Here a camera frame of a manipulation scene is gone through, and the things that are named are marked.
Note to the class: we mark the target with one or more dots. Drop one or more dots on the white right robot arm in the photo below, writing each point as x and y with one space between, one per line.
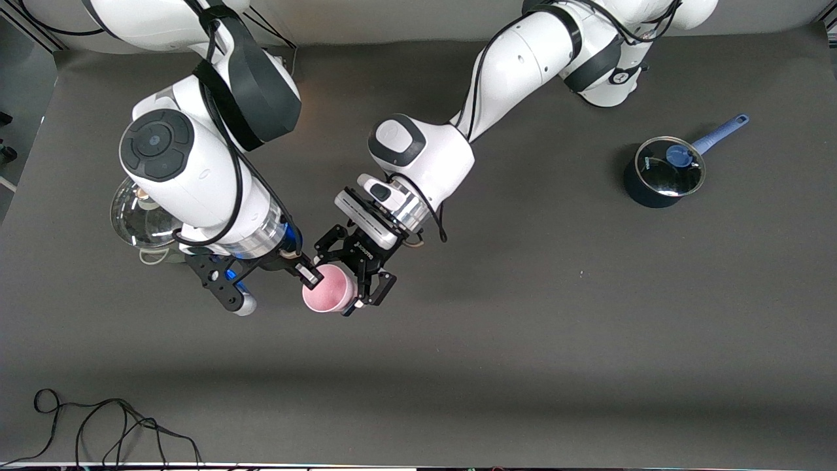
189 176

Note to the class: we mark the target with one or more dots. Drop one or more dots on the black frame rail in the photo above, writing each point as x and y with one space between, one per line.
33 33

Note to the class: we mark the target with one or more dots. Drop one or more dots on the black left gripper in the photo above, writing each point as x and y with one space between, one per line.
359 252

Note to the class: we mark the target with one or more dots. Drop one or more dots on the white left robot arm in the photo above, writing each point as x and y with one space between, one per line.
523 59

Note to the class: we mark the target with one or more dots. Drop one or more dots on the pink plastic cup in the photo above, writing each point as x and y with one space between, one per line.
330 291

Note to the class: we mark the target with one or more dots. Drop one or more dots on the grey stock pot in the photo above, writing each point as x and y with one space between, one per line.
173 256

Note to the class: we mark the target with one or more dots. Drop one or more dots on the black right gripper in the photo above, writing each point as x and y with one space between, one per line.
290 261

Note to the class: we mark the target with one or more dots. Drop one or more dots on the glass lid with blue knob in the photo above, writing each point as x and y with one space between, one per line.
667 171

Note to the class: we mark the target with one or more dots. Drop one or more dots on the glass lid with wooden knob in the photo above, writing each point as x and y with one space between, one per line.
134 222

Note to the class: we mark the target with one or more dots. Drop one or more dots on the black background stand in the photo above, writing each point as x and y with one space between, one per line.
5 119

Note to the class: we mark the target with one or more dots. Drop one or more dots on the dark grey table mat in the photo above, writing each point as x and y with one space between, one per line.
523 327

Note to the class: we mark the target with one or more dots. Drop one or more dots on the dark blue saucepan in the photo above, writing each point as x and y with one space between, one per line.
644 195

